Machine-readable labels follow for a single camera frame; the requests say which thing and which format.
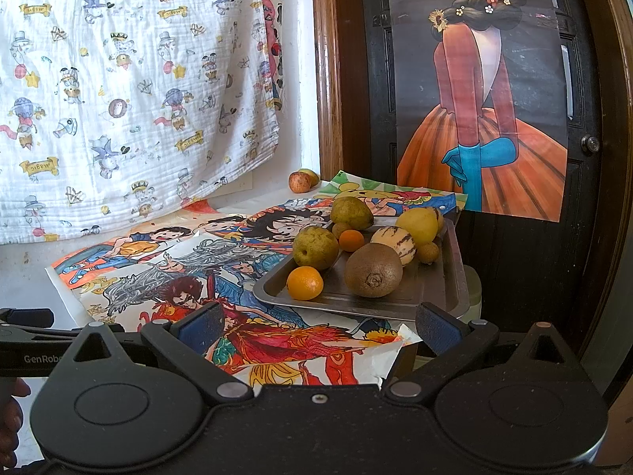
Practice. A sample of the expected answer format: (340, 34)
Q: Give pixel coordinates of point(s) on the small orange kumquat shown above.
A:
(352, 241)

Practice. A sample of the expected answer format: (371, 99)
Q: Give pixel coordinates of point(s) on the small striped pepino melon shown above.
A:
(439, 217)

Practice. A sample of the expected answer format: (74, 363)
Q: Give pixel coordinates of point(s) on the person's left hand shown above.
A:
(10, 420)

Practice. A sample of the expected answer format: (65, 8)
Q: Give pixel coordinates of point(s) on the yellow green fruit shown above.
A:
(313, 176)

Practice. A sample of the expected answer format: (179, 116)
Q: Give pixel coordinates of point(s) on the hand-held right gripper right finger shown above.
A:
(437, 329)

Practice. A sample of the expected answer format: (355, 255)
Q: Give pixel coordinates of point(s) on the small brown fruit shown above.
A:
(340, 229)

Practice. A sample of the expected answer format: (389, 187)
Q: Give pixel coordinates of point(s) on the grey haired warrior drawing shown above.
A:
(198, 277)

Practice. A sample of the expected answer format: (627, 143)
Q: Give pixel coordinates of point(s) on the red wall drawing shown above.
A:
(273, 34)

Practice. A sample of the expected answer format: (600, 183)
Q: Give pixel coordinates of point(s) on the red apple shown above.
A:
(298, 182)

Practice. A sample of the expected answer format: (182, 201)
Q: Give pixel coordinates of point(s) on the orange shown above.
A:
(305, 283)

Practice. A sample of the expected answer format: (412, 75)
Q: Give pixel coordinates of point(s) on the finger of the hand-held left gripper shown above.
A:
(27, 316)
(44, 334)

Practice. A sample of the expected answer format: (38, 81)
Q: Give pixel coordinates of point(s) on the dark door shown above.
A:
(376, 84)

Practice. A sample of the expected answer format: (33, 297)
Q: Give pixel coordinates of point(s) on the door knob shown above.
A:
(591, 143)

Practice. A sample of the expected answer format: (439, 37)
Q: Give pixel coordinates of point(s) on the metal tray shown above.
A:
(425, 292)

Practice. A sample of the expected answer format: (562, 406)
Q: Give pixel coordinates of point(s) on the white printed blanket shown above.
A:
(123, 84)

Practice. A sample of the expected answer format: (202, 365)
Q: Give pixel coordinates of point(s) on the wall poster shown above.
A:
(474, 109)

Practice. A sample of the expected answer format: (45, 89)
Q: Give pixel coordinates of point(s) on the large striped pepino melon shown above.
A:
(395, 245)

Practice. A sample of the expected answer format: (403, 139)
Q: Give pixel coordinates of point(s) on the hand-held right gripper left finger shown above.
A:
(202, 329)

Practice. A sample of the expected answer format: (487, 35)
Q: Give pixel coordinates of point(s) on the yellow lemon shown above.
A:
(418, 225)

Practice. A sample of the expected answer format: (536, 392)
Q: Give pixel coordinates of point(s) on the brown kiwi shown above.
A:
(373, 269)

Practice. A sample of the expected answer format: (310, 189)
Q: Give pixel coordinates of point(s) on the small tan longan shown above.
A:
(429, 252)

